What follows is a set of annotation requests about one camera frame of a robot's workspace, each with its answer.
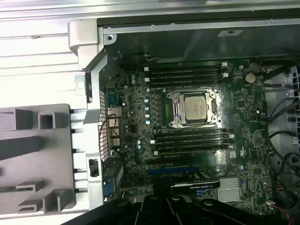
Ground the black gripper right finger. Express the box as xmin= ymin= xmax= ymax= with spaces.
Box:
xmin=165 ymin=194 xmax=293 ymax=225

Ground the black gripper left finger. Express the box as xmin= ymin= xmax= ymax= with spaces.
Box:
xmin=60 ymin=194 xmax=165 ymax=225

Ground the silver finned heatsink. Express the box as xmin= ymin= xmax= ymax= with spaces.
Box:
xmin=217 ymin=177 xmax=242 ymax=203

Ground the silver CPU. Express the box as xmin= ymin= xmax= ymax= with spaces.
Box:
xmin=184 ymin=96 xmax=209 ymax=121

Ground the grey parts rack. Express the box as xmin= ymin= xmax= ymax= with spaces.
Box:
xmin=0 ymin=104 xmax=77 ymax=219

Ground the metal CPU socket cover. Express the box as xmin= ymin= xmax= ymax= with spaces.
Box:
xmin=172 ymin=92 xmax=218 ymax=125

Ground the green motherboard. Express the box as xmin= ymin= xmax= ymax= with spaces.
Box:
xmin=105 ymin=58 xmax=275 ymax=209

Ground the black open PC case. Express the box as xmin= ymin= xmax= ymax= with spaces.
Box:
xmin=67 ymin=16 xmax=300 ymax=225

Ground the grey plastic case latch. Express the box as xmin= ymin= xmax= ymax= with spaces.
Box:
xmin=67 ymin=18 xmax=105 ymax=71

